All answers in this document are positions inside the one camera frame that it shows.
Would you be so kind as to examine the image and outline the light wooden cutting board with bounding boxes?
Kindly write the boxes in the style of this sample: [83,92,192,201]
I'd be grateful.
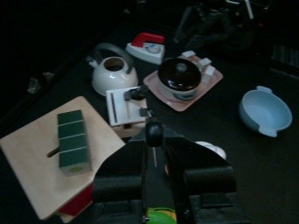
[0,95,127,221]

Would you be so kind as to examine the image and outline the red flat block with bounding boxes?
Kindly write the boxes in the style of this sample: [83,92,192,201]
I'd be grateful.
[57,183,95,218]

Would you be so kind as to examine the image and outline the white toy kettle grey handle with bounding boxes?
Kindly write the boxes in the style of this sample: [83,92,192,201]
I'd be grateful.
[85,42,140,97]

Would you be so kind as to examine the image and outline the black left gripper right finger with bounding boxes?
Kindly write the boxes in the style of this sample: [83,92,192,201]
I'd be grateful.
[163,127,251,224]

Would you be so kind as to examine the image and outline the white toy iron red handle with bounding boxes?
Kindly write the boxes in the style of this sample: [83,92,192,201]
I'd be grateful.
[124,31,167,66]

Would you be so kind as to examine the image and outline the light blue bowl with handles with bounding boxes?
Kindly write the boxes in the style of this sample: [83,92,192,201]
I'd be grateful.
[237,85,295,138]

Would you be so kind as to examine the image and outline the black ribbed grille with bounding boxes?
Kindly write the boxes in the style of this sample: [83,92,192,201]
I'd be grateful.
[269,43,299,70]

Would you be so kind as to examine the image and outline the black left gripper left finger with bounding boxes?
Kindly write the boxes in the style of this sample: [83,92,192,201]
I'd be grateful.
[91,136,149,224]

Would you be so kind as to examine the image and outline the white toy toaster black knobs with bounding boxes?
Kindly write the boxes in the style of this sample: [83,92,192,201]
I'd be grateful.
[105,85,155,138]

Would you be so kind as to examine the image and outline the pink square tray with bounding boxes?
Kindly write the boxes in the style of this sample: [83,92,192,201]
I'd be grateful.
[143,53,224,113]

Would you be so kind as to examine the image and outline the dark green segmented block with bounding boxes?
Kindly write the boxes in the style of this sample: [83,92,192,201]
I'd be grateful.
[56,109,93,177]

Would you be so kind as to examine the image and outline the white cube block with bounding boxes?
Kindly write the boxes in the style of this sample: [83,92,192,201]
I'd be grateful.
[196,57,213,71]
[180,50,197,60]
[200,65,217,85]

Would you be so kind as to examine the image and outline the green and yellow toy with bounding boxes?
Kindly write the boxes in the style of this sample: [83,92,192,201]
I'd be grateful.
[145,206,179,224]

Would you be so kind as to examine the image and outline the white egg-shaped toy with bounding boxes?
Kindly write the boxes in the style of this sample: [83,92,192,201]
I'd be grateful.
[193,140,228,161]

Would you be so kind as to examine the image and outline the toy pot with black lid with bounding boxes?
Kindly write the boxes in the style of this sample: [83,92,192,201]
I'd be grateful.
[155,57,203,102]

